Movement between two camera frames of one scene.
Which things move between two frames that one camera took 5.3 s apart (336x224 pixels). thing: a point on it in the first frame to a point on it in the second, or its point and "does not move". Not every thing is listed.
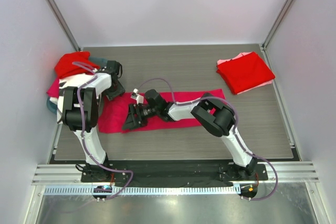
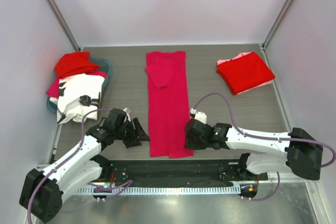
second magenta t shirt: [53, 91] does not move
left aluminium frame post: [56, 9] does not move
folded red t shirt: [244, 73] does not move
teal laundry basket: [99, 61] does not move
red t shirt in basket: [64, 67] does not move
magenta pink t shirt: [113, 113] to [169, 132]
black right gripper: [139, 115] to [191, 133]
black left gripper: [120, 91] to [140, 134]
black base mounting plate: [175, 174] does not move
